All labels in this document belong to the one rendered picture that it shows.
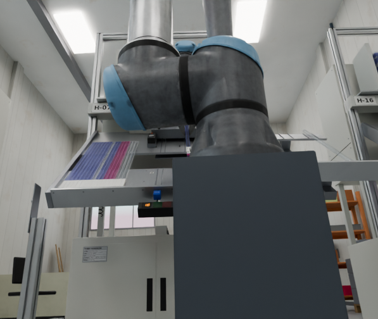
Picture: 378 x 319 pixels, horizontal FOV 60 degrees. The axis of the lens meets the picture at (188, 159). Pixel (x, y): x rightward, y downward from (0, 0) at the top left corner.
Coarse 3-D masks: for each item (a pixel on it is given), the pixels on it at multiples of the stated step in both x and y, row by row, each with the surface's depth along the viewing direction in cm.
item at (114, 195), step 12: (60, 192) 110; (72, 192) 111; (84, 192) 111; (96, 192) 111; (108, 192) 111; (120, 192) 111; (132, 192) 111; (144, 192) 111; (168, 192) 112; (60, 204) 112; (72, 204) 112; (84, 204) 112; (96, 204) 113; (108, 204) 113; (120, 204) 113; (132, 204) 113
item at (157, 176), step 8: (160, 168) 130; (168, 168) 130; (128, 176) 124; (136, 176) 124; (144, 176) 124; (152, 176) 123; (160, 176) 123; (168, 176) 123; (128, 184) 117; (136, 184) 117; (144, 184) 117; (152, 184) 117; (160, 184) 117; (168, 184) 117
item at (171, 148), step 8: (96, 136) 171; (104, 136) 170; (112, 136) 170; (120, 136) 170; (128, 136) 170; (136, 136) 169; (144, 136) 169; (144, 144) 157; (160, 144) 157; (168, 144) 156; (176, 144) 156; (184, 144) 155; (136, 152) 148; (144, 152) 147; (152, 152) 147; (160, 152) 147; (168, 152) 147; (176, 152) 147; (184, 152) 147
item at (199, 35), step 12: (108, 36) 202; (120, 36) 202; (180, 36) 202; (192, 36) 203; (204, 36) 203; (96, 108) 179; (108, 108) 179; (36, 192) 113; (36, 204) 113; (36, 216) 113; (156, 228) 141
